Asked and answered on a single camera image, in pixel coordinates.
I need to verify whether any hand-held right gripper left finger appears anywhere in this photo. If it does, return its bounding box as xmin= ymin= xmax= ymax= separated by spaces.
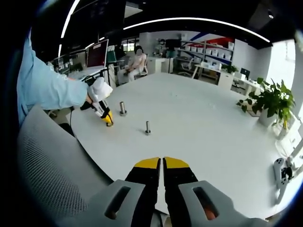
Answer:
xmin=58 ymin=157 xmax=162 ymax=227

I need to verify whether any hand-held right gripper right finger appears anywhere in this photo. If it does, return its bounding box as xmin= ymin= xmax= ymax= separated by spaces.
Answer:
xmin=162 ymin=156 xmax=272 ymax=227

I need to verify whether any large threaded stud bolt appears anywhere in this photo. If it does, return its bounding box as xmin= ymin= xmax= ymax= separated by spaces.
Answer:
xmin=118 ymin=101 xmax=128 ymax=117

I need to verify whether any white laptop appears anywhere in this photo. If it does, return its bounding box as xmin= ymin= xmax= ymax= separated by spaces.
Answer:
xmin=68 ymin=38 xmax=110 ymax=80

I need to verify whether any white cabinet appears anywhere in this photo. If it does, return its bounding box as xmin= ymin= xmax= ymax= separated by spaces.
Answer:
xmin=147 ymin=56 xmax=170 ymax=75

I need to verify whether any grey mesh chair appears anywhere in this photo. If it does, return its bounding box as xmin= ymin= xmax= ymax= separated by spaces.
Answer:
xmin=17 ymin=105 xmax=115 ymax=224

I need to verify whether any white game controller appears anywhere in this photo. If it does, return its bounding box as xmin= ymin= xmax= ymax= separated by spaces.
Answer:
xmin=273 ymin=157 xmax=294 ymax=190

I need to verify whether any white office chair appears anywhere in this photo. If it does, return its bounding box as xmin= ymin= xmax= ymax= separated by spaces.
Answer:
xmin=178 ymin=57 xmax=194 ymax=77

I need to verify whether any shelf of white storage boxes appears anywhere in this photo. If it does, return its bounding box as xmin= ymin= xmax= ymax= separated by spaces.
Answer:
xmin=177 ymin=39 xmax=235 ymax=66

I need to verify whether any long ceiling light strip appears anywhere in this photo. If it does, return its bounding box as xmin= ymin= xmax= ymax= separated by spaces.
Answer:
xmin=123 ymin=17 xmax=271 ymax=44

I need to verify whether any white office desk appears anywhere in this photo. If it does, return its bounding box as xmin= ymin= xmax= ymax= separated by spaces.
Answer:
xmin=191 ymin=62 xmax=235 ymax=91

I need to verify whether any large potted green plant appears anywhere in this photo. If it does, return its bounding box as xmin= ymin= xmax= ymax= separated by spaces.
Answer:
xmin=236 ymin=77 xmax=296 ymax=128

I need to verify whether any small potted green plant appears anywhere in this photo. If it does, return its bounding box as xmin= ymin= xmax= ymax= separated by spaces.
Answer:
xmin=221 ymin=64 xmax=239 ymax=75

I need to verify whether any black wall screen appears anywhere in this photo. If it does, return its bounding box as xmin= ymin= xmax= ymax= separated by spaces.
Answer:
xmin=165 ymin=38 xmax=181 ymax=49

